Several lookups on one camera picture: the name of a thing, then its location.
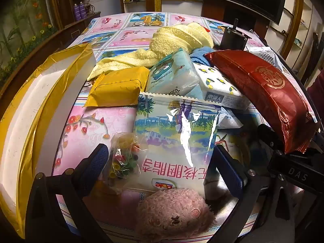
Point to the illustrated snack bag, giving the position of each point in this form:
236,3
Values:
172,136

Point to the gold-edged white box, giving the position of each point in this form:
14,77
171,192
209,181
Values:
30,101

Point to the floral wall poster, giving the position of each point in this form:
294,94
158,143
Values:
22,25

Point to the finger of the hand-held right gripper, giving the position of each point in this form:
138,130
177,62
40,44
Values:
269,136

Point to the person in red sweater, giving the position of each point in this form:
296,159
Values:
317,88

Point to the light blue cartoon tissue pack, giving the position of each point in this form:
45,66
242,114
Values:
172,76

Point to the small white packet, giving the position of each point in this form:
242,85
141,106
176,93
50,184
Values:
227,119

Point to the yellow packet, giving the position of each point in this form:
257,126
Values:
119,88

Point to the bag of coloured push pins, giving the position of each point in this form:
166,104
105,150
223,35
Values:
124,162

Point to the yellow towel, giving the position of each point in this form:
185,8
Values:
172,40

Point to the black cup holder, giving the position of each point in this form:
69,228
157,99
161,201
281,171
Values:
232,40

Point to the silver grey packet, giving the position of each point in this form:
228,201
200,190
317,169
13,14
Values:
265,54

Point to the purple bottle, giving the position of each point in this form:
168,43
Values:
76,11
82,10

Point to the red foil packet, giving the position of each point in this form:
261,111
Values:
265,88

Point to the dark wooden chair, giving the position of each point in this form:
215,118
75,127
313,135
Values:
316,53

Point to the lemon print tissue pack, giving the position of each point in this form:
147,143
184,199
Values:
222,91

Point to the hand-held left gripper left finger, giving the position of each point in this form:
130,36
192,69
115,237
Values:
97,158

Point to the blue towel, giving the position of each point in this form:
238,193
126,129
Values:
200,55

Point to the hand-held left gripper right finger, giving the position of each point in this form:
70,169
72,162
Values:
227,168

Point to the dark wooden sideboard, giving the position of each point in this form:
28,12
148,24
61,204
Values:
73,29

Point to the brown television cabinet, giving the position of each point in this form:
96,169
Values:
215,10

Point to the pink plush toy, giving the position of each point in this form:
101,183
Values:
172,215

